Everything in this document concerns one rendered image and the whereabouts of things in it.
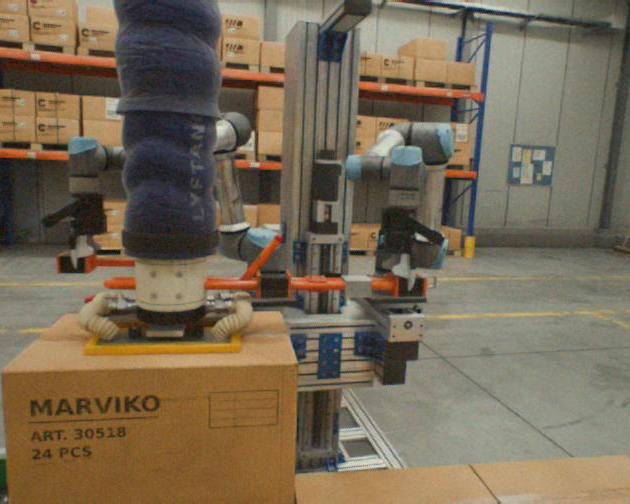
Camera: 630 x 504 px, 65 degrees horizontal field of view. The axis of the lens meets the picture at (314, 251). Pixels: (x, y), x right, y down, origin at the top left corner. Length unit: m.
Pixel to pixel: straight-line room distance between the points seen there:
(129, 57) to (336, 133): 1.01
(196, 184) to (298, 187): 0.83
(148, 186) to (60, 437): 0.55
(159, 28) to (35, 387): 0.78
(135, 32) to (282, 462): 0.98
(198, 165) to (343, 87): 0.97
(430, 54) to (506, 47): 2.75
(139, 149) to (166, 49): 0.22
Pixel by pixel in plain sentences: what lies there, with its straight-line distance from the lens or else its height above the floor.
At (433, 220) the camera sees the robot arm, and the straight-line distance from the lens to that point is 1.82.
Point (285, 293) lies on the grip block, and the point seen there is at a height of 1.19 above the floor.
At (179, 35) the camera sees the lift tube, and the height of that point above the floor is 1.76.
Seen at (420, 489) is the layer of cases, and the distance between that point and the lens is 1.71.
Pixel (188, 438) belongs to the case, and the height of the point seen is 0.91.
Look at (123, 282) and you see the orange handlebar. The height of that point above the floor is 1.21.
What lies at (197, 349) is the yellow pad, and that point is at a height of 1.08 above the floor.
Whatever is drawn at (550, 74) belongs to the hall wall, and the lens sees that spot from 12.48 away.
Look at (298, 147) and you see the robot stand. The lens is 1.93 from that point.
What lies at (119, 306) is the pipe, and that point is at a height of 1.15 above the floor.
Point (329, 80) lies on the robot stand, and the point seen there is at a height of 1.83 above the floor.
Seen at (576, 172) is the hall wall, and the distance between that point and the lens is 12.90.
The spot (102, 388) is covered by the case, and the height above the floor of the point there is 1.03.
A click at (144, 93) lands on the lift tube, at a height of 1.64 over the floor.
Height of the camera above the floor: 1.49
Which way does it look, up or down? 9 degrees down
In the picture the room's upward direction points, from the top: 3 degrees clockwise
